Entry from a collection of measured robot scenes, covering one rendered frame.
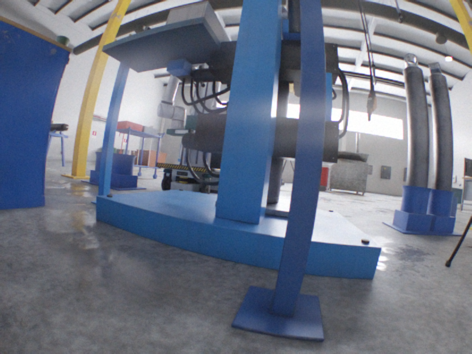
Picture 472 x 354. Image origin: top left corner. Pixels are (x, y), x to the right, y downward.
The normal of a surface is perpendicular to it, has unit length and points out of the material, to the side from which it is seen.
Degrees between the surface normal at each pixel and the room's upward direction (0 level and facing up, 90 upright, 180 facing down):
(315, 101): 90
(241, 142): 90
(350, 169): 90
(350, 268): 90
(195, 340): 0
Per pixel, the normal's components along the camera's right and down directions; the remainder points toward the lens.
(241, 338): 0.11, -0.99
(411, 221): -0.26, -0.01
